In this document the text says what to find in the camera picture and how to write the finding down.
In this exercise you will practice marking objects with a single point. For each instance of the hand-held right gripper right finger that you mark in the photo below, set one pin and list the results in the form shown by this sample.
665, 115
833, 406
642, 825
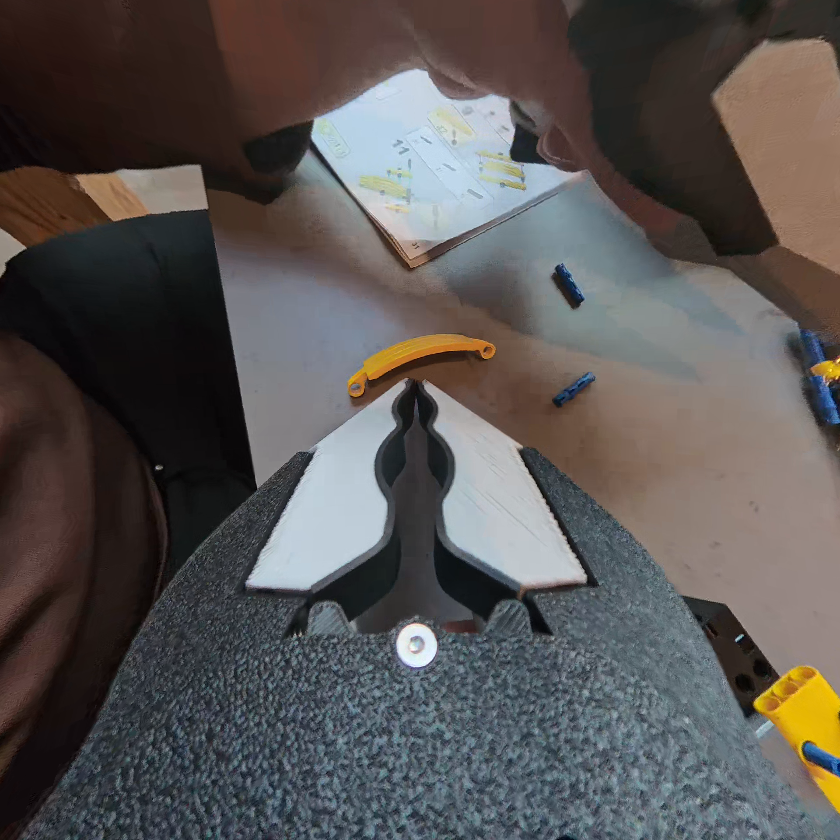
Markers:
505, 518

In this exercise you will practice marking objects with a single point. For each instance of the instruction booklet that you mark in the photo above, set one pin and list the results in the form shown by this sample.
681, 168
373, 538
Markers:
445, 176

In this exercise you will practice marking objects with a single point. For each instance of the grey desk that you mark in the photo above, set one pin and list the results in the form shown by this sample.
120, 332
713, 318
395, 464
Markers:
590, 492

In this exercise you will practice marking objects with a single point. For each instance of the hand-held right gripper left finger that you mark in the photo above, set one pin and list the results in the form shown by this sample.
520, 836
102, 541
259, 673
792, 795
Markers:
328, 518

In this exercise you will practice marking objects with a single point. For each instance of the person's black trouser legs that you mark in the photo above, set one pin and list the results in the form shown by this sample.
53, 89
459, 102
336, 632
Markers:
131, 328

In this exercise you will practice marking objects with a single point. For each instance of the clear bag yellow grey parts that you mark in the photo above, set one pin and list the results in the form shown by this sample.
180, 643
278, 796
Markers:
817, 386

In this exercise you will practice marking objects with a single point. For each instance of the yellow curved arc beam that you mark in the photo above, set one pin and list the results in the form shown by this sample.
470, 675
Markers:
419, 348

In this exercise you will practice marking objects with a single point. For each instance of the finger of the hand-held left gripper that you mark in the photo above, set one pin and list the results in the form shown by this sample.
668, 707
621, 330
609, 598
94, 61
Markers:
800, 143

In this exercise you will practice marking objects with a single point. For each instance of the small blue connector pin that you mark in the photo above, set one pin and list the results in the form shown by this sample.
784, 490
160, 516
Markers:
572, 389
568, 284

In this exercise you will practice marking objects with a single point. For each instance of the yellow black brick assembly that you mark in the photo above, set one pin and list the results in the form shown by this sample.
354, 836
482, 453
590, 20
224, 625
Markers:
807, 714

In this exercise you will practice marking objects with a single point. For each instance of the person's brown shirt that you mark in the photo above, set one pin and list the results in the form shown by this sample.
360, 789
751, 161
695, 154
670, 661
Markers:
65, 557

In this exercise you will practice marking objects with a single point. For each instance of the person's left hand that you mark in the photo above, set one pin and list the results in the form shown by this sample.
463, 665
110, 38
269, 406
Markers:
524, 65

